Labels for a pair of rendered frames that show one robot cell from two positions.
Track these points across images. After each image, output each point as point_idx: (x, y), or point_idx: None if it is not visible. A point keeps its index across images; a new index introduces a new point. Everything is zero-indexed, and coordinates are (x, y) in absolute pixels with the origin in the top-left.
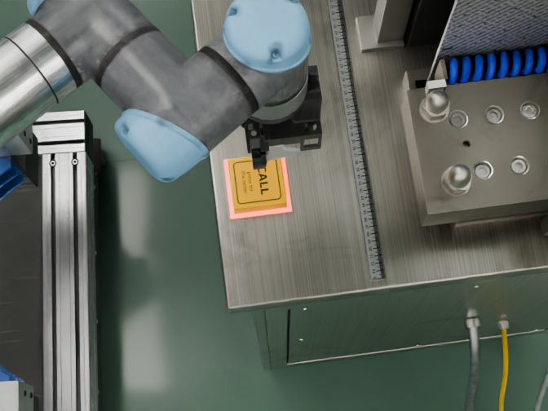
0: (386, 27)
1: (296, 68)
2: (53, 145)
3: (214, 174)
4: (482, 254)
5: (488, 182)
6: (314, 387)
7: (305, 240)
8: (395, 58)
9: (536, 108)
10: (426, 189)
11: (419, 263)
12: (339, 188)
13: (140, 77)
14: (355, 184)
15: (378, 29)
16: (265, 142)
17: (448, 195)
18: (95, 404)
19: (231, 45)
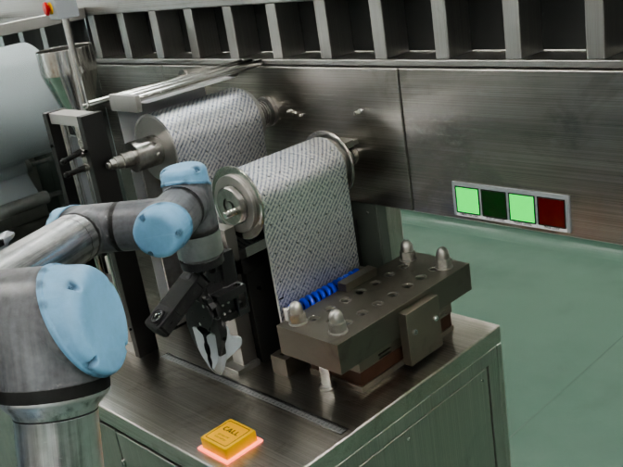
0: (243, 343)
1: (209, 188)
2: None
3: (197, 456)
4: (389, 392)
5: (354, 323)
6: None
7: (284, 445)
8: (260, 368)
9: (349, 299)
10: (325, 340)
11: (361, 413)
12: (282, 418)
13: (133, 204)
14: (289, 411)
15: (239, 350)
16: (217, 305)
17: (339, 335)
18: None
19: (171, 177)
